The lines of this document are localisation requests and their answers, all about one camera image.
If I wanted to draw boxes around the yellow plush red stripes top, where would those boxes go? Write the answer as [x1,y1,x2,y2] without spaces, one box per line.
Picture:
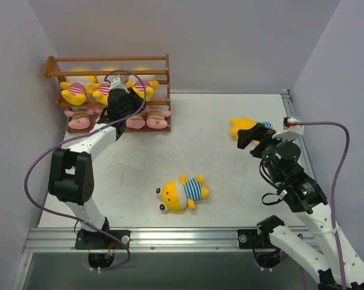
[92,75,110,105]

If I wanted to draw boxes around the yellow plush red stripes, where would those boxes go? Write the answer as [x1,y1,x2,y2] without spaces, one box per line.
[125,65,159,101]
[60,75,97,106]
[92,75,110,105]

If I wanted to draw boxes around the pink plush orange stripes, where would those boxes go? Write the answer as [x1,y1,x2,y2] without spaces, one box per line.
[126,110,147,129]
[64,106,95,130]

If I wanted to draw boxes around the pink plush face-down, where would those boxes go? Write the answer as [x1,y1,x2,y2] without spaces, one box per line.
[95,107,107,124]

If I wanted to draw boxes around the yellow plush red stripes front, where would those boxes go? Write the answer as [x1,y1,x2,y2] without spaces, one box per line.
[125,65,159,101]

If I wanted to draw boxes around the pink plush blue stripes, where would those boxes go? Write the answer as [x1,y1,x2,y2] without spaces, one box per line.
[145,105,171,129]

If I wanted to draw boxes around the yellow plush blue stripes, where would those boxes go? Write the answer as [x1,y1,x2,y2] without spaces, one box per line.
[155,173,210,213]

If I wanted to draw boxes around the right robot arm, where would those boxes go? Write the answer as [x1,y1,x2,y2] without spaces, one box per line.
[237,118,364,289]

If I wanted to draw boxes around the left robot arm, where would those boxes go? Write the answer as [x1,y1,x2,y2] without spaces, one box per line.
[48,88,145,248]

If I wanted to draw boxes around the wooden three-tier shelf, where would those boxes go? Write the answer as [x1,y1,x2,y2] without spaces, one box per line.
[43,54,171,133]

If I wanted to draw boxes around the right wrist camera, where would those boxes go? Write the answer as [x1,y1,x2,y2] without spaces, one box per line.
[272,117,304,141]

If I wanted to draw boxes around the aluminium right rail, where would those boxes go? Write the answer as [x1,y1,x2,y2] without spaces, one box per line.
[281,89,318,188]

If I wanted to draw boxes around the aluminium rail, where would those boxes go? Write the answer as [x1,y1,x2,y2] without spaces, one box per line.
[23,226,321,253]
[281,89,318,188]

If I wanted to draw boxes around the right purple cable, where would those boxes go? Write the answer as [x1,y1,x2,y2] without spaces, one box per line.
[290,120,351,290]

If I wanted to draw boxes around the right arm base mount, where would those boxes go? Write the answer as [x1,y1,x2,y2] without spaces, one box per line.
[237,229,261,250]

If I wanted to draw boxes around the aluminium front rail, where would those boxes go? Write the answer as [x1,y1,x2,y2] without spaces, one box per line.
[23,226,321,253]

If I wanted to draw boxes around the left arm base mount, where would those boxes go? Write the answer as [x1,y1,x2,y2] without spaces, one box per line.
[74,229,131,250]

